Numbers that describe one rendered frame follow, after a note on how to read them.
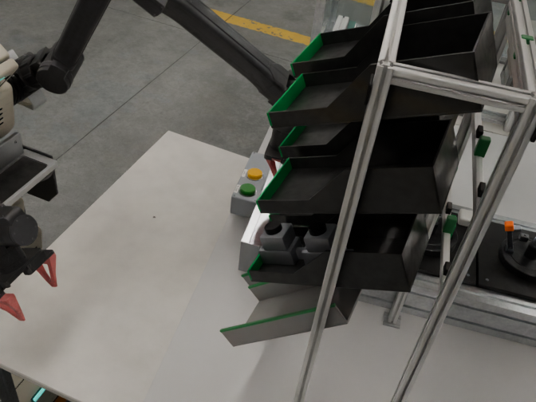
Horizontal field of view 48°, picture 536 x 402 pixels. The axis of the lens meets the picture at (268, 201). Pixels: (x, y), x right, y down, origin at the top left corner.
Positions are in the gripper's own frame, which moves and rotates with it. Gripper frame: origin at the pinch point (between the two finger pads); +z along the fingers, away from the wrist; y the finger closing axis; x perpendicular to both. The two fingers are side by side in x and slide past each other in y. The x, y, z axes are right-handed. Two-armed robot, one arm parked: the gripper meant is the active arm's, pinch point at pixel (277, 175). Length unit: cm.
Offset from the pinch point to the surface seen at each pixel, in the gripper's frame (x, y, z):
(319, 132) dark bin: -9.1, -25.5, -32.4
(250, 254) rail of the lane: 0.9, -17.3, 12.0
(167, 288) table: 17.9, -28.2, 18.9
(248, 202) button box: 5.8, -2.3, 9.1
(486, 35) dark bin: -27, -45, -64
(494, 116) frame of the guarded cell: -64, 80, 14
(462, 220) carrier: -48.2, 6.3, 4.8
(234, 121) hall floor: 49, 171, 106
